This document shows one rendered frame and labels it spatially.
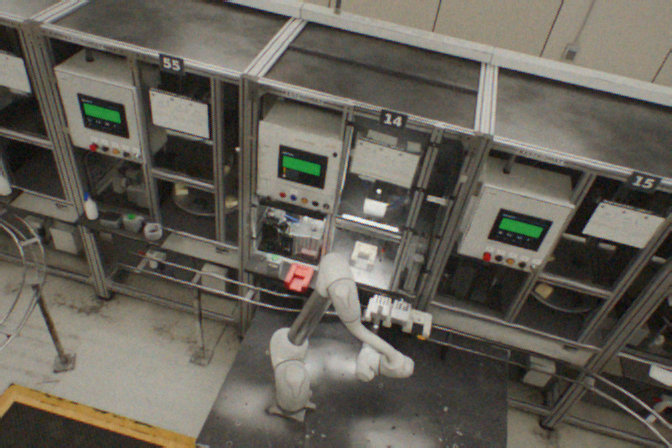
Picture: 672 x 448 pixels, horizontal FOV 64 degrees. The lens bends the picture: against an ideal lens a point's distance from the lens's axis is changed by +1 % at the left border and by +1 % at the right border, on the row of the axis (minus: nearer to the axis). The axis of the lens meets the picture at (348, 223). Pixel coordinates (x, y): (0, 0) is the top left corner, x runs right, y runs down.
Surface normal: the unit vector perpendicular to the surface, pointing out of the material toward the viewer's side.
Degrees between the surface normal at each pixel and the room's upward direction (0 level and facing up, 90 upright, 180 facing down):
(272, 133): 90
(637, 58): 90
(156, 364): 0
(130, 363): 0
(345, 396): 0
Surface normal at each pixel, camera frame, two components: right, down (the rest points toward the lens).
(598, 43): -0.23, 0.63
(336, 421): 0.14, -0.73
